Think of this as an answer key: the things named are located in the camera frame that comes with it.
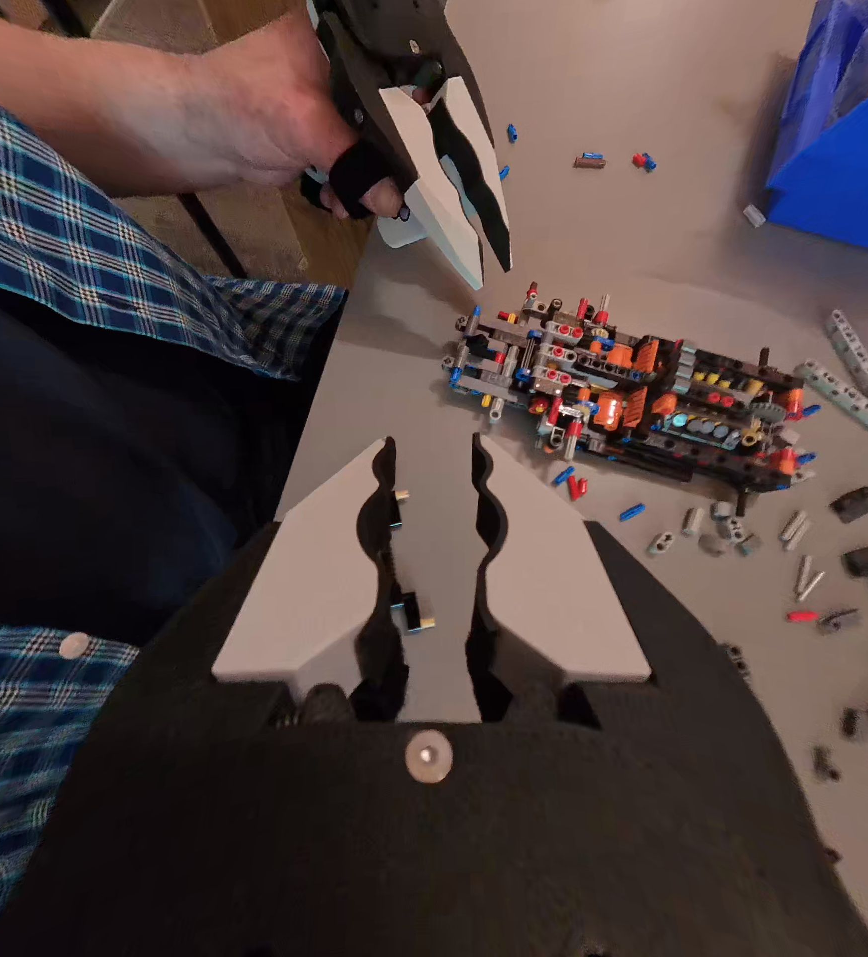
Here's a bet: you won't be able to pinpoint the lego vehicle chassis model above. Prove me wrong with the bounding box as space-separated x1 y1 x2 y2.
443 280 824 518

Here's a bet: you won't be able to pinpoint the person's left forearm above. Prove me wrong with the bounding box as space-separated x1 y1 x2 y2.
0 6 203 201

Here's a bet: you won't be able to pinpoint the blue storage bin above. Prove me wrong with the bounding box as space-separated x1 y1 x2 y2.
765 0 868 264

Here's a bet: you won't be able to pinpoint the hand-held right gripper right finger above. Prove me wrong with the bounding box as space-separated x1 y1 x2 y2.
466 431 655 724

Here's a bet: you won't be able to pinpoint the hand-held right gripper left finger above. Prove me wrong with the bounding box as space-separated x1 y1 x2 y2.
210 436 410 722

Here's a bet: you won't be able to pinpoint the person's left hand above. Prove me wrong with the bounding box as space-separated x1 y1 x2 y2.
188 7 407 222

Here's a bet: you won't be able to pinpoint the long grey lego beam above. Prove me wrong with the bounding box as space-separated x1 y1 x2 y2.
825 309 868 418
794 359 868 455

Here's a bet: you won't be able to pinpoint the pile of loose lego pieces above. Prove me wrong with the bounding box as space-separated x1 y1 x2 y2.
647 486 868 868

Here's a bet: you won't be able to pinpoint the person's dark pants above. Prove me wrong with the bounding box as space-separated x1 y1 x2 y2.
0 277 345 644

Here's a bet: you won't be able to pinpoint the black metal leg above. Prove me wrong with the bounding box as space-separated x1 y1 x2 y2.
178 190 249 279

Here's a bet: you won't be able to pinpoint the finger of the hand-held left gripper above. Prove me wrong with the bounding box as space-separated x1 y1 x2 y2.
426 77 516 275
378 84 486 292

